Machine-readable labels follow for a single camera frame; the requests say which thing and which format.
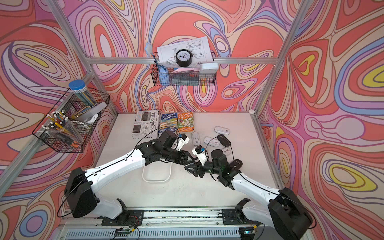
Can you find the black mouse front right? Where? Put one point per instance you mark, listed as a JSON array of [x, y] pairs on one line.
[[236, 164]]

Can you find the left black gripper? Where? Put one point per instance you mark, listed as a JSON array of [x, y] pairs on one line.
[[185, 157]]

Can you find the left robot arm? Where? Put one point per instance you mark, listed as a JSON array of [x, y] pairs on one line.
[[82, 188]]

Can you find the orange treehouse book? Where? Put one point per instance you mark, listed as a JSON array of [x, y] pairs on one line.
[[185, 123]]

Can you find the black wire wall basket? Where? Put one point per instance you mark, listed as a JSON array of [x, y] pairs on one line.
[[162, 76]]

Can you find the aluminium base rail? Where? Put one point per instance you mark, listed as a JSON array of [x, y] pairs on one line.
[[170, 224]]

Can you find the folded newspaper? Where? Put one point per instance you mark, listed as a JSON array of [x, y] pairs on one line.
[[146, 125]]

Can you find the black round clock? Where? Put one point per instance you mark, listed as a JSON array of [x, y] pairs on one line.
[[184, 58]]

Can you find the black mouse near wall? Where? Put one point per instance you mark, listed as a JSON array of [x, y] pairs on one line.
[[224, 140]]

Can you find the blue lid pencil jar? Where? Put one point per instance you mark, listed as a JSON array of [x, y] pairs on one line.
[[82, 92]]

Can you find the pink notepad in basket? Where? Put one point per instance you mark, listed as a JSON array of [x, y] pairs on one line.
[[185, 70]]

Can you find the white paper sheet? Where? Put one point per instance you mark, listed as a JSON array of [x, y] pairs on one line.
[[199, 47]]

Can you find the white box in basket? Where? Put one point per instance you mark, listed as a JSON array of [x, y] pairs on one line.
[[209, 68]]

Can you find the clear cup of pens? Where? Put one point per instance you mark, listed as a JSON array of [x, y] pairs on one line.
[[62, 128]]

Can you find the blue treehouse book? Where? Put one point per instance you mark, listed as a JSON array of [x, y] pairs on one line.
[[168, 122]]

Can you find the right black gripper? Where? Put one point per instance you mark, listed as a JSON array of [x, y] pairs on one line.
[[198, 168]]

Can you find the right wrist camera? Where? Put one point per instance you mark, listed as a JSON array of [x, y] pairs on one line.
[[201, 154]]

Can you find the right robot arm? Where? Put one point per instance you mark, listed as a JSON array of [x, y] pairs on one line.
[[280, 209]]

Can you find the white storage tray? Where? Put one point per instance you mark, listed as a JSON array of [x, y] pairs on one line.
[[157, 172]]

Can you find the black wire side basket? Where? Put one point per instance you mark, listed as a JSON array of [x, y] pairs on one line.
[[83, 117]]

